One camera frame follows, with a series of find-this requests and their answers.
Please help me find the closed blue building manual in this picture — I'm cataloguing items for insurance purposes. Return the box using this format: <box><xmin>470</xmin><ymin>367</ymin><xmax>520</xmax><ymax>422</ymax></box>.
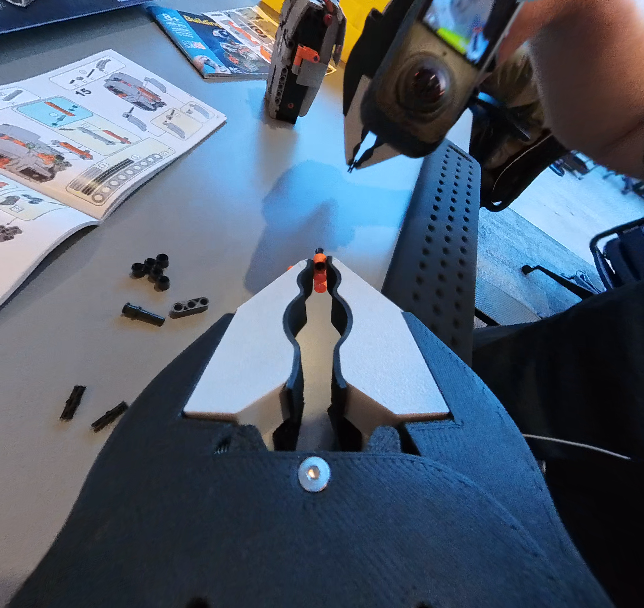
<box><xmin>146</xmin><ymin>3</ymin><xmax>338</xmax><ymax>80</ymax></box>

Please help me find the black office chair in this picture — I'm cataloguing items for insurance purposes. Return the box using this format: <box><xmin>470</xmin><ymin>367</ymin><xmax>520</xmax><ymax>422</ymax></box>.
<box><xmin>521</xmin><ymin>216</ymin><xmax>644</xmax><ymax>299</ymax></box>

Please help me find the open instruction booklet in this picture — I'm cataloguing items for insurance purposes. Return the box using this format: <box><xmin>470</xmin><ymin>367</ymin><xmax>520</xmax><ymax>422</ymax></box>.
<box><xmin>0</xmin><ymin>49</ymin><xmax>227</xmax><ymax>307</ymax></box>

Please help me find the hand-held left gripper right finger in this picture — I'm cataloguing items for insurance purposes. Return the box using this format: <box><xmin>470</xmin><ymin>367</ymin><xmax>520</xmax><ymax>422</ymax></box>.
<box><xmin>329</xmin><ymin>257</ymin><xmax>450</xmax><ymax>450</ymax></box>

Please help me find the thin white cable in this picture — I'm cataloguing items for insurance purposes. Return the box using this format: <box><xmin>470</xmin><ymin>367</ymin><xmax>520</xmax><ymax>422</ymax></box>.
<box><xmin>522</xmin><ymin>433</ymin><xmax>632</xmax><ymax>462</ymax></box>

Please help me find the black long axle pin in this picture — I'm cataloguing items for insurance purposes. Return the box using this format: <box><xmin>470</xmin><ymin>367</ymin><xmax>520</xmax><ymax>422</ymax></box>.
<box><xmin>122</xmin><ymin>302</ymin><xmax>166</xmax><ymax>327</ymax></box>

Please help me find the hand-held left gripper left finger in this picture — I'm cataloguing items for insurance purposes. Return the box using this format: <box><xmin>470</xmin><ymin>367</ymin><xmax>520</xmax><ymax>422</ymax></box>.
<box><xmin>183</xmin><ymin>260</ymin><xmax>308</xmax><ymax>450</ymax></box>

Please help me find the grey toy brick assembly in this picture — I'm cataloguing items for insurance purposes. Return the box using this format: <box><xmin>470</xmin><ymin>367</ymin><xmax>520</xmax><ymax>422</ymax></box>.
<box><xmin>265</xmin><ymin>0</ymin><xmax>347</xmax><ymax>125</ymax></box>

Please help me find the black five-hole connector brick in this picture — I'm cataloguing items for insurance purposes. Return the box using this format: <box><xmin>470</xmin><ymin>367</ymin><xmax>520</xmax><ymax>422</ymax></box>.
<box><xmin>131</xmin><ymin>253</ymin><xmax>171</xmax><ymax>292</ymax></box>

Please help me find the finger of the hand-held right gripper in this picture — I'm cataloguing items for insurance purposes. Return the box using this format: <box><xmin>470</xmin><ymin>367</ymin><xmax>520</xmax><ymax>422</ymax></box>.
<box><xmin>343</xmin><ymin>76</ymin><xmax>374</xmax><ymax>166</ymax></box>
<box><xmin>356</xmin><ymin>137</ymin><xmax>404</xmax><ymax>170</ymax></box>

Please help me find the grey desk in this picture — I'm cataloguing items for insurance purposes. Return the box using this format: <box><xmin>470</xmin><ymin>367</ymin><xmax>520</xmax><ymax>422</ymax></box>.
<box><xmin>0</xmin><ymin>0</ymin><xmax>474</xmax><ymax>594</ymax></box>

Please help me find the grey three-hole brick beam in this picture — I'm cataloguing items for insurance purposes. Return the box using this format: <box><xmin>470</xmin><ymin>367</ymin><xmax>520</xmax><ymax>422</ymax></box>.
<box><xmin>169</xmin><ymin>296</ymin><xmax>210</xmax><ymax>319</ymax></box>

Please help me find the person's right forearm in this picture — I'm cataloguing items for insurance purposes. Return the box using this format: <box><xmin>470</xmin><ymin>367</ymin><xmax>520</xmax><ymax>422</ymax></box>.
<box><xmin>495</xmin><ymin>0</ymin><xmax>644</xmax><ymax>178</ymax></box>

